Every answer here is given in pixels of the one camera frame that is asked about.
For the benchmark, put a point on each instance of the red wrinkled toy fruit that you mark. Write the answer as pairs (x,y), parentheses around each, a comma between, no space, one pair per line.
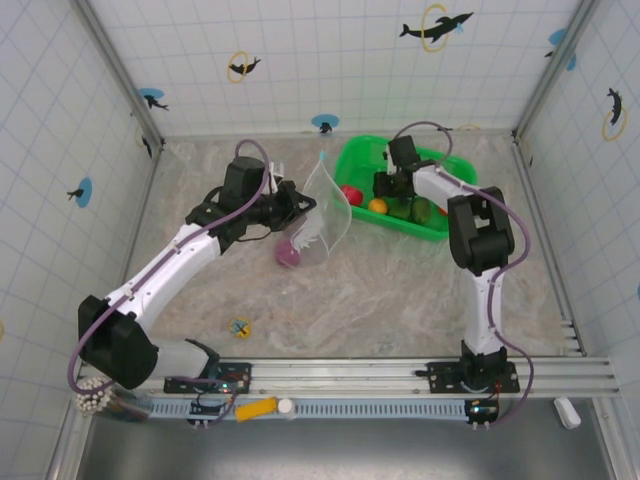
(351,194)

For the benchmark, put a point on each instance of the left circuit board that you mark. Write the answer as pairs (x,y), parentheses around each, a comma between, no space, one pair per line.
(210,406)

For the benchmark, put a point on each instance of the orange round fruit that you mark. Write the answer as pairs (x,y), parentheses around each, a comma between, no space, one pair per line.
(377,205)

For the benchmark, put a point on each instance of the clear zip-top bag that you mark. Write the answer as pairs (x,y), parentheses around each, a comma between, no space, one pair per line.
(307,237)

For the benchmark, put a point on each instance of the green toy cabbage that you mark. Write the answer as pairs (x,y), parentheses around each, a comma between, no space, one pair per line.
(421,210)

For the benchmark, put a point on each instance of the dolphin sticker on blue circle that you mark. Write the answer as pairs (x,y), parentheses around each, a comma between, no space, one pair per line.
(325,122)
(81,191)
(559,37)
(152,99)

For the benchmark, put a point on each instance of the yellow and blue table sticker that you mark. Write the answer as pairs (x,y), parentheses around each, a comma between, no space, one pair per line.
(240,328)

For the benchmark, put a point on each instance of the dark green toy vegetable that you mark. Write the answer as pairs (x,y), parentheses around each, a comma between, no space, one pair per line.
(400,210)

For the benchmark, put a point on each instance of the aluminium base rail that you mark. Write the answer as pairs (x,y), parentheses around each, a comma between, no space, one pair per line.
(350,372)

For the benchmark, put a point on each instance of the white round cap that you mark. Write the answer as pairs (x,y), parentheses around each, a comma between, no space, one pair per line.
(286,406)

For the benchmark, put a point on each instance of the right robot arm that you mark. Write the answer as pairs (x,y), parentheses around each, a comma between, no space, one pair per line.
(487,310)

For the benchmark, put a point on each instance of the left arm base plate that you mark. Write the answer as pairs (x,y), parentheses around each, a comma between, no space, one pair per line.
(235,372)

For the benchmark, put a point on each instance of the right circuit board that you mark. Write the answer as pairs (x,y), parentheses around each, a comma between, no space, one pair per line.
(481,411)

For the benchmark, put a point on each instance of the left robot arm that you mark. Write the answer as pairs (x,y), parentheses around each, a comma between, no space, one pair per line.
(150,285)

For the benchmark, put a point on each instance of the aluminium frame post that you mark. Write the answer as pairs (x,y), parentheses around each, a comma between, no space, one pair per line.
(120,75)
(535,105)

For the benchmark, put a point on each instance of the white plastic device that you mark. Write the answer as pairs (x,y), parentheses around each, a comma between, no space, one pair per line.
(567,412)

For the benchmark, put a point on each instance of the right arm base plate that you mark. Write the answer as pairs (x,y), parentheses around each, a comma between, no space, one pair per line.
(440,375)

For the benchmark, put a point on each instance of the purple toy cabbage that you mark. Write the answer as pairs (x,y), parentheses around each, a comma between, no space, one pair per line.
(287,254)

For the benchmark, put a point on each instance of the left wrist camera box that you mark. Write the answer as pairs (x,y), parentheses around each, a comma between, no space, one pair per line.
(275,182)

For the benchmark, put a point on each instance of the circuit board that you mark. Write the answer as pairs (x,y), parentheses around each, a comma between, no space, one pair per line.
(210,406)
(481,411)

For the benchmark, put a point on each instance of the green plastic basket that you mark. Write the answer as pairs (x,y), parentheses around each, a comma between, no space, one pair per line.
(360,155)

